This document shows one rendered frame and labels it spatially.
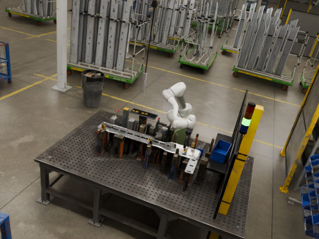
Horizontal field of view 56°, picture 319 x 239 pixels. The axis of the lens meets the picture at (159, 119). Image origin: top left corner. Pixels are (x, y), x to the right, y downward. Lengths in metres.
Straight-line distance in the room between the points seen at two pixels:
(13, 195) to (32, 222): 0.57
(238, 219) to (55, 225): 2.18
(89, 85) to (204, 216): 3.97
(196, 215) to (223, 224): 0.30
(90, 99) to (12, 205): 3.01
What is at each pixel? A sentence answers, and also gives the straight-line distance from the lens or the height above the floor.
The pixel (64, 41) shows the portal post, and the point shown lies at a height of 1.15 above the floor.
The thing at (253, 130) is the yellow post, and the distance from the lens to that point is 2.91.
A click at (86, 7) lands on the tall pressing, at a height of 1.67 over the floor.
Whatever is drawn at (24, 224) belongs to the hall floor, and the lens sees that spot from 4.16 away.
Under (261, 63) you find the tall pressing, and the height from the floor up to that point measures 0.55.
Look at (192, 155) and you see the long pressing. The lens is 3.71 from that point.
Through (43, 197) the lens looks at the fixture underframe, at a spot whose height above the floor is 0.07.
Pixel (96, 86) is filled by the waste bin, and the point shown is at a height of 0.53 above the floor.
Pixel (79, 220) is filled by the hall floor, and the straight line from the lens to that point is 4.12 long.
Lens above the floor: 3.04
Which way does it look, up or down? 28 degrees down
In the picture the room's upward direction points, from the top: 10 degrees clockwise
